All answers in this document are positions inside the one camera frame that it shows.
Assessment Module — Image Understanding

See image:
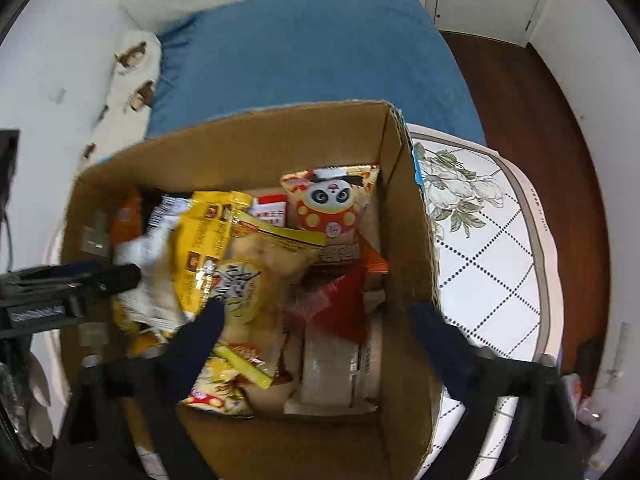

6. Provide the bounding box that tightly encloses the cardboard box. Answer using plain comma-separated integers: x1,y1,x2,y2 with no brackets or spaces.
60,100,445,480

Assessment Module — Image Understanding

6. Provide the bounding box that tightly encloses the clear plastic bottle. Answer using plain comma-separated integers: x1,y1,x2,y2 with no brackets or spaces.
564,374,602,433

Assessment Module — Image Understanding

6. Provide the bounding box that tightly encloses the black device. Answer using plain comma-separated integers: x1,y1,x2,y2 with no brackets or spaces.
0,129,21,206

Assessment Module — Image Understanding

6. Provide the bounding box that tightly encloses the translucent white packet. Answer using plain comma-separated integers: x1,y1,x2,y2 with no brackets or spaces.
284,317,383,416

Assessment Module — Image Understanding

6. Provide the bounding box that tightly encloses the small orange triangular packet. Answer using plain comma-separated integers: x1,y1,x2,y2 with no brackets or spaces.
356,237,390,276

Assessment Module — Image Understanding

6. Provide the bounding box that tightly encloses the bear print pillow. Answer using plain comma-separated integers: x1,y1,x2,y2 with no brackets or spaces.
80,30,163,171

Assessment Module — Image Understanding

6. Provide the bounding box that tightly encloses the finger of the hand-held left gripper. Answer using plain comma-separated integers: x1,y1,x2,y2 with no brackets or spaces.
0,260,104,287
74,263,142,302

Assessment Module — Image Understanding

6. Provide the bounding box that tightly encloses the round yellow lid cup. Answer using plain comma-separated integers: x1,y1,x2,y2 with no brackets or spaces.
212,259,267,325

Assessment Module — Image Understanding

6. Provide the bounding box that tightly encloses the white snack packet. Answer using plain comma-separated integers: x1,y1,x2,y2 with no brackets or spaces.
112,195,188,333

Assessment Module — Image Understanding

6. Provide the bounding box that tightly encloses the yellow chips packet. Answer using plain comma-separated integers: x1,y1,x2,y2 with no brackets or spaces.
179,342,255,418

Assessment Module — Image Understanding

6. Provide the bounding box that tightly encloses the white plastic strip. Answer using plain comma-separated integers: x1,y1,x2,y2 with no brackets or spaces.
606,321,632,392

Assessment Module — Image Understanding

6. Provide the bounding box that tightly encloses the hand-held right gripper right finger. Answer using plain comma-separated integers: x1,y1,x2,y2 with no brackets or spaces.
409,301,588,480

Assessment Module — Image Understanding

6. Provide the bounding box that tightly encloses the yellow and black snack packet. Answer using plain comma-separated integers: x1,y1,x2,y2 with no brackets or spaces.
167,190,253,323

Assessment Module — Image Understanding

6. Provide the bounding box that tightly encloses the red and white small box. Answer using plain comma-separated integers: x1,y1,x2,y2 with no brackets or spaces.
249,194,290,230

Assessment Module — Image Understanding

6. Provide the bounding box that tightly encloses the yellow green stick packet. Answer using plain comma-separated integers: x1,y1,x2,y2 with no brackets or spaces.
214,342,275,390

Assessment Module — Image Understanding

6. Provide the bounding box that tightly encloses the small yellow packet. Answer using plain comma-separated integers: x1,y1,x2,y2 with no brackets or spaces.
112,305,168,358

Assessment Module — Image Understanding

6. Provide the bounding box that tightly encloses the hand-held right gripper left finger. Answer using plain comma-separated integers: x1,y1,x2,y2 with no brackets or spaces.
52,299,227,480

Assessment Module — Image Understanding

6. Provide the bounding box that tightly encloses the clear pastry bag yellow header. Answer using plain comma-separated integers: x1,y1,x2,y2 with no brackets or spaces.
220,210,328,391

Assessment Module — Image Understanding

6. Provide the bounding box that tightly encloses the orange snack packet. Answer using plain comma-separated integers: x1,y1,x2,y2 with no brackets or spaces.
110,189,146,246

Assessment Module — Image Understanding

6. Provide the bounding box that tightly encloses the red snack packet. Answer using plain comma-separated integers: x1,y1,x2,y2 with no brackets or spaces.
286,267,370,345

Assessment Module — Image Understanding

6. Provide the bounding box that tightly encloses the panda print snack packet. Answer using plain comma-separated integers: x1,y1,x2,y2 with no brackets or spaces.
279,164,381,256

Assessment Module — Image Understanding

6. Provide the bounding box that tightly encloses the dark bag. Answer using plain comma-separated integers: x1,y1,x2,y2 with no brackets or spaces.
574,339,604,387

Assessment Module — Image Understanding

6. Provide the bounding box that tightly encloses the black cable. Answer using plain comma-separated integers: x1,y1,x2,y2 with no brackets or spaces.
0,180,17,272

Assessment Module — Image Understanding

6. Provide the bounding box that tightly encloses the blue bed sheet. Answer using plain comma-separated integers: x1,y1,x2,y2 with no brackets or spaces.
145,0,488,148

